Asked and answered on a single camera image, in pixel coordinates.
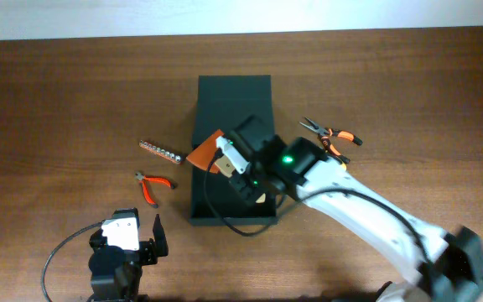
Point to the small red cutting pliers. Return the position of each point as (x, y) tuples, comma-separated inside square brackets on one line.
[(146, 183)]

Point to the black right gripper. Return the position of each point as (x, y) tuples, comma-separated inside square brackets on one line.
[(249, 192)]

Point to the orange socket bit rail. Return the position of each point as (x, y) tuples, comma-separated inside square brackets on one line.
[(161, 152)]

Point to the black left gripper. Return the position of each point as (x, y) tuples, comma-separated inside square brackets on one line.
[(148, 246)]

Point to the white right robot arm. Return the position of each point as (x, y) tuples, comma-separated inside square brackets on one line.
[(435, 264)]

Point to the orange scraper with tan handle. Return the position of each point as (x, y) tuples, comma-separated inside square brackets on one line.
[(208, 157)]

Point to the black open box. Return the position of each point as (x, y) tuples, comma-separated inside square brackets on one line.
[(223, 102)]

